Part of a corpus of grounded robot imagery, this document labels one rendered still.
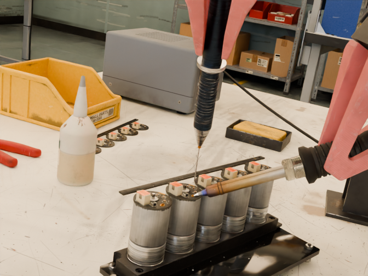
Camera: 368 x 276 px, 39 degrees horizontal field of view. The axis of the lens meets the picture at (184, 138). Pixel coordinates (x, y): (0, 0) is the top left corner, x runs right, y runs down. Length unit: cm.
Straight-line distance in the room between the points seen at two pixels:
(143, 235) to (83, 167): 16
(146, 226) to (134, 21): 543
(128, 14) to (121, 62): 500
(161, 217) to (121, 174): 20
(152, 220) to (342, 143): 12
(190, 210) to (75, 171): 16
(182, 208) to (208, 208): 3
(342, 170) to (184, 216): 11
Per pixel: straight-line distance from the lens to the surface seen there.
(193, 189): 36
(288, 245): 42
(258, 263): 39
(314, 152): 34
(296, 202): 53
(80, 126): 47
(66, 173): 49
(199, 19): 26
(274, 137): 67
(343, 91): 35
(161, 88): 75
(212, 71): 28
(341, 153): 33
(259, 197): 41
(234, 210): 39
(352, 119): 32
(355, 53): 35
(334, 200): 55
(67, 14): 625
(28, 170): 52
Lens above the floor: 96
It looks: 18 degrees down
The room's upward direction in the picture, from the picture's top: 8 degrees clockwise
